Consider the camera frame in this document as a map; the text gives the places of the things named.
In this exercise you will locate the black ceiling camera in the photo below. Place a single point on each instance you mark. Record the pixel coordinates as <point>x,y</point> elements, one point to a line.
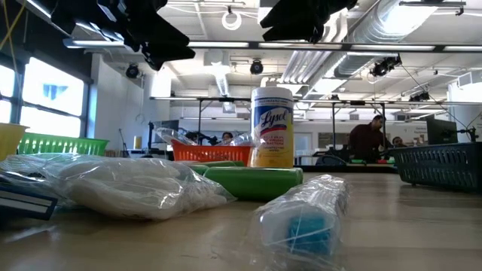
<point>384,66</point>
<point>420,97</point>
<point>132,70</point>
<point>257,67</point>

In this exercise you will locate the black razor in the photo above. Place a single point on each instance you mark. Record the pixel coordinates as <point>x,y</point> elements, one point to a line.
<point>22,203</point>

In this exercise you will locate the large bright window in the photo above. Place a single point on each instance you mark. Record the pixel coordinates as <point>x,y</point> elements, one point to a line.
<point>52,86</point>

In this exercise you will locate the blue toothbrush in clear bag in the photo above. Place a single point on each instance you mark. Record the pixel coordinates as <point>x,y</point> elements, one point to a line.
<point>309,233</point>

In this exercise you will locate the orange plastic basket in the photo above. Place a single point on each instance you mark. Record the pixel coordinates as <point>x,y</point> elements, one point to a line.
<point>211,153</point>

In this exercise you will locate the person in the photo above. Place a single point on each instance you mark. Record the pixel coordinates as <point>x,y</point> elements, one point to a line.
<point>227,136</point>
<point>192,136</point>
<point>399,142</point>
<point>367,141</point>

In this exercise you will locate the green Pert shampoo bottle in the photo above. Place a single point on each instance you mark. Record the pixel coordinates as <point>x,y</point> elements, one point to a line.
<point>226,164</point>
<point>252,184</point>

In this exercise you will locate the yellow plastic basket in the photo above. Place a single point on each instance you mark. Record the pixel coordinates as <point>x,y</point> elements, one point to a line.
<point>9,139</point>

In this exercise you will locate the Lysol wipes canister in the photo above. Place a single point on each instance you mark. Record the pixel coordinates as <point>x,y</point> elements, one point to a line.
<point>272,128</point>

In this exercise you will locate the black overhead rig bar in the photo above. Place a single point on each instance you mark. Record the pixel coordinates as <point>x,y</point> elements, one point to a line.
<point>256,45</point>

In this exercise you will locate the small yellow canister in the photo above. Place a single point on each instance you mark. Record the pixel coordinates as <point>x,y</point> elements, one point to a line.
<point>138,142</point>

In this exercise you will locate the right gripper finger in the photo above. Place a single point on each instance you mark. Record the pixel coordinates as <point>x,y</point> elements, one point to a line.
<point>290,15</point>
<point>301,34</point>

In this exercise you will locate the black computer monitor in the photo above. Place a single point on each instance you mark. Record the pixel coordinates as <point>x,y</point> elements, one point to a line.
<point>442,131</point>

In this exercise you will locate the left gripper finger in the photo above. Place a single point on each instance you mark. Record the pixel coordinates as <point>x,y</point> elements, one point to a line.
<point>162,35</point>
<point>169,56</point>

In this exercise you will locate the black background rig frame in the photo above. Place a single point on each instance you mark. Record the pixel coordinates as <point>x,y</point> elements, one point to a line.
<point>199,113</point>

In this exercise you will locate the green plastic basket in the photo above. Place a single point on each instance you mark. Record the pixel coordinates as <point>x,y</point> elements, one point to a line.
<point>60,145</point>

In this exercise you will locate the clear bag of cotton balls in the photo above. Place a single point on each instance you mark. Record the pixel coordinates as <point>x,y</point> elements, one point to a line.
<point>124,188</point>

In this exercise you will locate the black plastic slotted basket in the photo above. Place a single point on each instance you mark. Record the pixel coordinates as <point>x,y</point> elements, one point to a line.
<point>440,165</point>

